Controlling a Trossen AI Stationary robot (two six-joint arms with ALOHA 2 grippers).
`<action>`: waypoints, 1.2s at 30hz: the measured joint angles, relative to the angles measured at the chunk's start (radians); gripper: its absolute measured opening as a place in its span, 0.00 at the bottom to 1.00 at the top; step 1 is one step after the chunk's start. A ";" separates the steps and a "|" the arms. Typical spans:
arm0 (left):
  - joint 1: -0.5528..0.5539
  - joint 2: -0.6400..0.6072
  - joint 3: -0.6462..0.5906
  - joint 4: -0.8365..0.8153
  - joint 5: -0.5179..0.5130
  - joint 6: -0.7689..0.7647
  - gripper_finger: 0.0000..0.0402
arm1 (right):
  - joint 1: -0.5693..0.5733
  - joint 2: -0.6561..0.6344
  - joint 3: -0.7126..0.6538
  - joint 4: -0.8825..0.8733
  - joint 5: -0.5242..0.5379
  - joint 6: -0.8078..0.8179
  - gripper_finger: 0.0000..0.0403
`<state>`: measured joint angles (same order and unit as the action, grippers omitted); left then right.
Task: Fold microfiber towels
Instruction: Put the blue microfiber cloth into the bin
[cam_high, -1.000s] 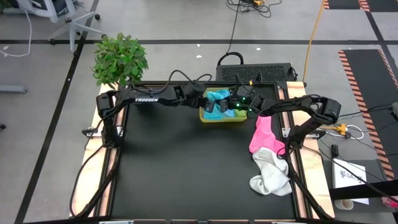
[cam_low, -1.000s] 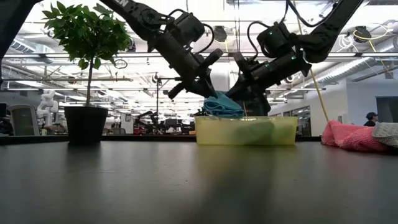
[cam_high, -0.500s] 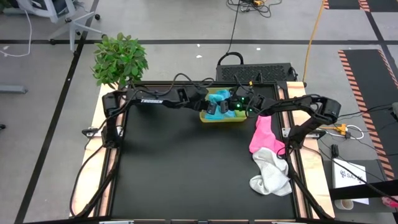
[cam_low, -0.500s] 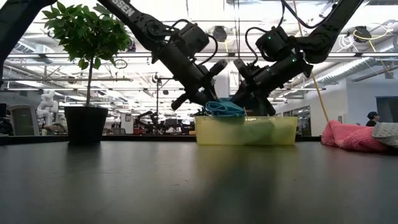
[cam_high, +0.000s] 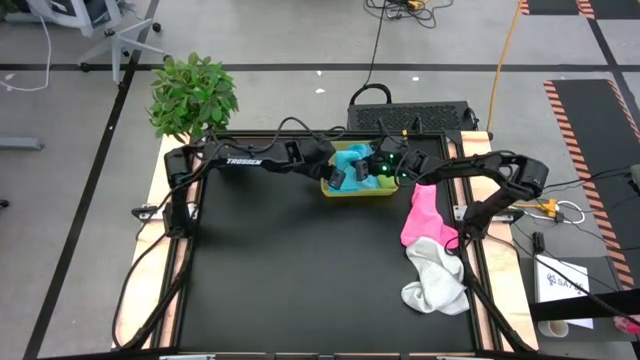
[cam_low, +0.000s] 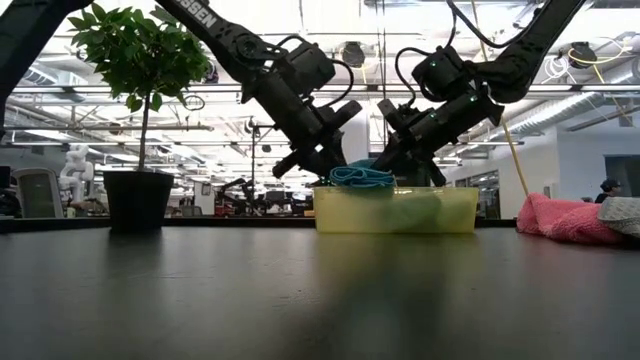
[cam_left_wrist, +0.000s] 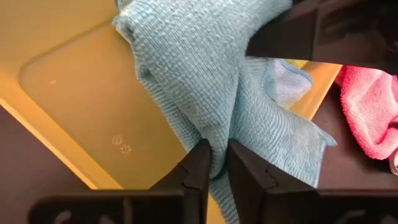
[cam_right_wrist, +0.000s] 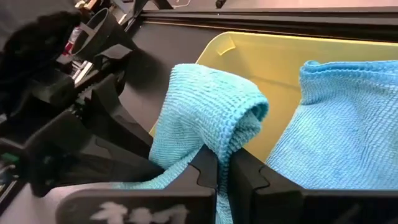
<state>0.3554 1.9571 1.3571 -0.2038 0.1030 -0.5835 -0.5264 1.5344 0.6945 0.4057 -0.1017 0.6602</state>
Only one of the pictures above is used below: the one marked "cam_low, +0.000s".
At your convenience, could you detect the grey background office chair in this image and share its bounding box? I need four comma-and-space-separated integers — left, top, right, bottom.
12, 167, 65, 220

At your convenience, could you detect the person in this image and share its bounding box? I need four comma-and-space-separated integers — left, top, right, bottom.
593, 178, 624, 204

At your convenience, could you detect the green potted plant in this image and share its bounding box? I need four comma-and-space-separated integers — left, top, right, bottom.
67, 2, 211, 234

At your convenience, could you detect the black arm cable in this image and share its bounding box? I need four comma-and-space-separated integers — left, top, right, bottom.
272, 33, 356, 109

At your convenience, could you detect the silver ventilation duct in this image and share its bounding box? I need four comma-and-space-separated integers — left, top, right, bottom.
502, 59, 640, 144
19, 62, 61, 87

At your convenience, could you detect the green microfiber towel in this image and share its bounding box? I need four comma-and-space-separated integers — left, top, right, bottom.
384, 192, 476, 231

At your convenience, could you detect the teal microfiber towel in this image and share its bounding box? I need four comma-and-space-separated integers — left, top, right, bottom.
328, 158, 397, 190

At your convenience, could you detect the black ceiling cable reel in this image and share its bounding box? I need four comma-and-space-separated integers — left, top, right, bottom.
341, 41, 367, 70
567, 41, 600, 71

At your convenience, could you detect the pink microfiber towel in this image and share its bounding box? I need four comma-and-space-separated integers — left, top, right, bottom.
516, 192, 626, 246

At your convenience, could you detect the white microfiber towel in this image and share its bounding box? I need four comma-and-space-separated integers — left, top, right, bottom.
597, 196, 640, 239

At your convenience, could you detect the orange-yellow cable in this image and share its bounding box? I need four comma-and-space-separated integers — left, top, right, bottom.
469, 0, 531, 197

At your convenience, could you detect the white pillar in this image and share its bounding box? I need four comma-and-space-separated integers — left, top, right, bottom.
342, 112, 371, 164

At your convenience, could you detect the yellow plastic bin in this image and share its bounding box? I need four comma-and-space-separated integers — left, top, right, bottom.
313, 186, 480, 235

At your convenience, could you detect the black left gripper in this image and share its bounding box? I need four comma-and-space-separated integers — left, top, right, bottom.
254, 74, 364, 180

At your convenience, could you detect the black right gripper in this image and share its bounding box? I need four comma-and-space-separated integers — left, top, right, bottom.
370, 87, 505, 188

